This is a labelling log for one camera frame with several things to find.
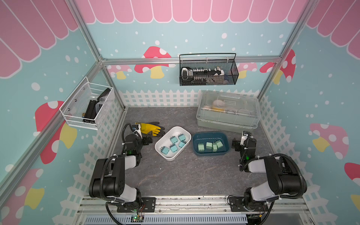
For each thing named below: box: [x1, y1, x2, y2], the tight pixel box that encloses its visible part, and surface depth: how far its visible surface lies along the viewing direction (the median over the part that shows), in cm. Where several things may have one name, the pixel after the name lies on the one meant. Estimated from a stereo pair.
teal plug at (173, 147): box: [169, 143, 178, 153], surface depth 96 cm
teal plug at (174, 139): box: [169, 135, 178, 144], surface depth 101 cm
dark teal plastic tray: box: [192, 131, 230, 157], surface depth 96 cm
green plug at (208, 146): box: [205, 141, 213, 151], surface depth 96 cm
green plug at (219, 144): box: [214, 140, 224, 149], surface depth 97 cm
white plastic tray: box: [154, 126, 192, 162], surface depth 98 cm
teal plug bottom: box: [159, 146, 170, 155], surface depth 95 cm
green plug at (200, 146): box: [197, 142, 205, 152], surface depth 96 cm
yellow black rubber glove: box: [135, 121, 166, 138], surface depth 107 cm
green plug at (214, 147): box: [212, 142, 218, 152], surface depth 94 cm
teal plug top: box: [178, 133, 187, 144], surface depth 101 cm
